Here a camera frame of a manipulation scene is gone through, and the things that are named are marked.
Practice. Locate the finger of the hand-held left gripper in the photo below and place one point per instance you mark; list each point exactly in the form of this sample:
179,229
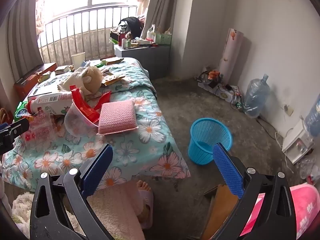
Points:
19,128

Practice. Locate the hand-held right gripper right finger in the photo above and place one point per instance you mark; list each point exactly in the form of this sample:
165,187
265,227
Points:
228,170

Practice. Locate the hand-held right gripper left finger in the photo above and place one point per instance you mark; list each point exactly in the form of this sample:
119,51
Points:
98,170

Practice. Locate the blue plastic wastebasket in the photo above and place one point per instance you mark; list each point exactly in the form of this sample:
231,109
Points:
207,135

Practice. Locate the clear plastic bowl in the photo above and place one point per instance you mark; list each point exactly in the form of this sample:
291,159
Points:
75,123

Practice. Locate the pink knitted sponge pad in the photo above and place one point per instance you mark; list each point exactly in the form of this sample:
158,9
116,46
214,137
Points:
117,117

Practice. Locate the large green snack bag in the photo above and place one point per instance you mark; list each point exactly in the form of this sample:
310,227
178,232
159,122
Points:
21,111

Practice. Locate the clear pink printed packet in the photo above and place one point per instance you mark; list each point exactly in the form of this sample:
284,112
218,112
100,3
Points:
40,127

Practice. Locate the wooden board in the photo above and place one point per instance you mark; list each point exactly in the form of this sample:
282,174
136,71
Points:
220,205

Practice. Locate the pink fluffy robe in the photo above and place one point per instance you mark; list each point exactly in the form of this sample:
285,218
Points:
115,205

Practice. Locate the white cardboard box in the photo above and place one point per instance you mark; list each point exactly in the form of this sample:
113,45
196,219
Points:
37,93

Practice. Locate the white bottle with red cap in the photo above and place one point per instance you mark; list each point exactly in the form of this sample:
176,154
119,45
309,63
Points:
52,100

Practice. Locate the person's foot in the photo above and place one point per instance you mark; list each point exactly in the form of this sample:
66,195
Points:
143,186

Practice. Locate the pink slipper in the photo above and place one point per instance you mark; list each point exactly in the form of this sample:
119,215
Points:
147,200

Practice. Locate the white fluffy cloth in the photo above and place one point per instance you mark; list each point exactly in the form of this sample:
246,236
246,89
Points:
22,205

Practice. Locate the floral teal blanket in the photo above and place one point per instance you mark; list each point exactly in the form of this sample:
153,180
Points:
150,130

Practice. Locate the small tan box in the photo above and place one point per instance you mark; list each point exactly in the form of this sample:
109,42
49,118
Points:
61,70

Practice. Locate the white water dispenser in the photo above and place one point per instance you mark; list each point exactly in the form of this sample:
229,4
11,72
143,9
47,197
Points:
297,142

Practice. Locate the empty blue water jug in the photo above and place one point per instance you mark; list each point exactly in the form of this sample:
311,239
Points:
256,97

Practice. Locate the clear plastic bag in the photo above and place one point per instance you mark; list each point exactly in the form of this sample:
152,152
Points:
307,168

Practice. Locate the beige plush toy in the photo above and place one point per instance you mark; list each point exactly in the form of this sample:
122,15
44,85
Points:
87,77

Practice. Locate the white paper cup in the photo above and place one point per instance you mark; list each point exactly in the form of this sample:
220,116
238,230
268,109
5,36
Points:
78,59

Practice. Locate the grey curtain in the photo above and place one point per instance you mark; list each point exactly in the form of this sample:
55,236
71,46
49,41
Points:
162,5
20,37

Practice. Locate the orange plastic bag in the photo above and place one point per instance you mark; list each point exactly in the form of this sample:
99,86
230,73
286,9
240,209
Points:
214,74

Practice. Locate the blue labelled water jug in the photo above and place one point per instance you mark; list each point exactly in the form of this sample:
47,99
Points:
313,120

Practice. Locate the small green packet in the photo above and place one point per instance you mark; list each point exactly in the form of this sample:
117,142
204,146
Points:
99,64

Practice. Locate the brown flat snack box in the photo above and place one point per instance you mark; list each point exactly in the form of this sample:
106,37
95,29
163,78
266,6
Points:
112,60

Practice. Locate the metal window railing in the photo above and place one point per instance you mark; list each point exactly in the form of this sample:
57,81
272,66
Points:
75,30

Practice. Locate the rolled printed wallpaper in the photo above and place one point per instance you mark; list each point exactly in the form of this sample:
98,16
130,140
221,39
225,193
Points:
231,55

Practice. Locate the cream hanging garment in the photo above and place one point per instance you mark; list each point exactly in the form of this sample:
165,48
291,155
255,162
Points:
40,12

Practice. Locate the grey cabinet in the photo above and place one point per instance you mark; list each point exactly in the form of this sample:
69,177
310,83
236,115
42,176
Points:
150,60

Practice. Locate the red thermos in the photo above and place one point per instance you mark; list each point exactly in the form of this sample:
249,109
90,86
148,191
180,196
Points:
123,42

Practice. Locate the green plastic basket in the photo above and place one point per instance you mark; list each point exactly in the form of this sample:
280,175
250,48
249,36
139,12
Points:
163,39

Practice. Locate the white plastic jug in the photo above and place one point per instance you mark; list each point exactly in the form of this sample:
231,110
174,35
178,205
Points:
150,33

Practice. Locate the black bag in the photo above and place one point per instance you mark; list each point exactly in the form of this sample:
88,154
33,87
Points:
132,25

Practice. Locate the wall socket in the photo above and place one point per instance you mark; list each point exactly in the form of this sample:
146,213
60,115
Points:
288,110

